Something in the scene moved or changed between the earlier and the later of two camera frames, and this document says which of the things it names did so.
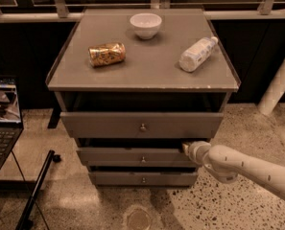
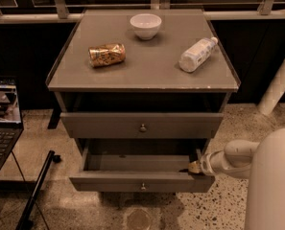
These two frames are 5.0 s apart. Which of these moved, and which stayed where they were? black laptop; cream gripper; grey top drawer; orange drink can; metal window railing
Moved: cream gripper
Stayed: grey top drawer; black laptop; orange drink can; metal window railing
